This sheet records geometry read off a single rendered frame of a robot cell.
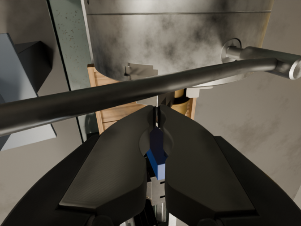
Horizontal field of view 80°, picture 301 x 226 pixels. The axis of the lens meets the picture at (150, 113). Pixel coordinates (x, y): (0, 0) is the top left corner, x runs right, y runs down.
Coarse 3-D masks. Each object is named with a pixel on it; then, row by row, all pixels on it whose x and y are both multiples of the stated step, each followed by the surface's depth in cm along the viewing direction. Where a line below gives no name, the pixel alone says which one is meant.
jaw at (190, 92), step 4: (188, 88) 40; (192, 88) 40; (196, 88) 40; (200, 88) 40; (204, 88) 40; (184, 92) 42; (188, 92) 40; (192, 92) 40; (196, 92) 41; (188, 96) 41; (192, 96) 41; (196, 96) 41
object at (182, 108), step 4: (176, 92) 39; (180, 92) 39; (176, 96) 39; (180, 96) 40; (184, 96) 42; (176, 100) 40; (180, 100) 40; (184, 100) 40; (188, 100) 40; (176, 104) 38; (180, 104) 39; (184, 104) 39; (172, 108) 39; (176, 108) 39; (180, 108) 40; (184, 108) 41; (180, 112) 40; (184, 112) 41; (156, 120) 43
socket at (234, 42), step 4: (228, 40) 23; (232, 40) 23; (236, 40) 23; (224, 44) 23; (228, 44) 23; (232, 44) 23; (236, 44) 23; (224, 48) 23; (224, 52) 23; (220, 56) 23; (224, 56) 23; (224, 60) 24; (228, 60) 24; (232, 60) 24
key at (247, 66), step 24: (192, 72) 12; (216, 72) 13; (240, 72) 15; (48, 96) 7; (72, 96) 8; (96, 96) 8; (120, 96) 9; (144, 96) 10; (0, 120) 6; (24, 120) 7; (48, 120) 7
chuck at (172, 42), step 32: (96, 32) 27; (128, 32) 23; (160, 32) 21; (192, 32) 21; (224, 32) 22; (256, 32) 24; (96, 64) 31; (128, 64) 25; (160, 64) 23; (192, 64) 23
